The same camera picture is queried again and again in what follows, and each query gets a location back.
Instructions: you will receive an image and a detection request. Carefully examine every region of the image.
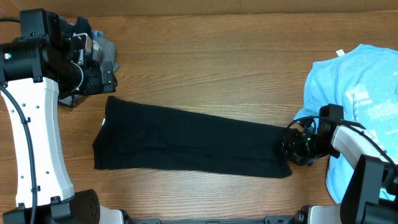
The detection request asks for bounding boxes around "black t-shirt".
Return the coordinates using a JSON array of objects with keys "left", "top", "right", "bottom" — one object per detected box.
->
[{"left": 92, "top": 96, "right": 292, "bottom": 179}]

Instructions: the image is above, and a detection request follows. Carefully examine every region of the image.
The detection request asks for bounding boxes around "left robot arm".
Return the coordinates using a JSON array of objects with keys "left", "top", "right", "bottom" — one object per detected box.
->
[{"left": 1, "top": 9, "right": 129, "bottom": 224}]

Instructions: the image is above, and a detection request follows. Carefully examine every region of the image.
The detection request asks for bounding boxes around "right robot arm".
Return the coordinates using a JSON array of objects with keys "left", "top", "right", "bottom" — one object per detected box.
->
[{"left": 279, "top": 104, "right": 397, "bottom": 224}]

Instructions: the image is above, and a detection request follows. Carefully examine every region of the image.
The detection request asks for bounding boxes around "folded grey garment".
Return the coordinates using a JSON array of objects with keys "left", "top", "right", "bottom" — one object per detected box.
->
[{"left": 58, "top": 35, "right": 119, "bottom": 108}]

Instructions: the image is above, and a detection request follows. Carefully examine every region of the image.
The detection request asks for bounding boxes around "folded light blue garment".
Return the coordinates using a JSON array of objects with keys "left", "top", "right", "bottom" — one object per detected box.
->
[{"left": 91, "top": 30, "right": 104, "bottom": 37}]

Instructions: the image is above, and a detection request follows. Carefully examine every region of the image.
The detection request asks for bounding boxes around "folded black Nike shirt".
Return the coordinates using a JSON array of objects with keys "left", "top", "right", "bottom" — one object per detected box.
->
[{"left": 60, "top": 17, "right": 93, "bottom": 38}]

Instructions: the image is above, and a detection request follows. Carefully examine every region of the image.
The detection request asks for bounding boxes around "light blue t-shirt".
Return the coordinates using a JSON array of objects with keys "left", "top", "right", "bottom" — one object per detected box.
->
[{"left": 293, "top": 44, "right": 398, "bottom": 205}]

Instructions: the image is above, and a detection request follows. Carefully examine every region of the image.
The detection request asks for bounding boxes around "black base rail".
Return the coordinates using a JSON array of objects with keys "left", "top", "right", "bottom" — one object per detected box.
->
[{"left": 129, "top": 215, "right": 294, "bottom": 224}]

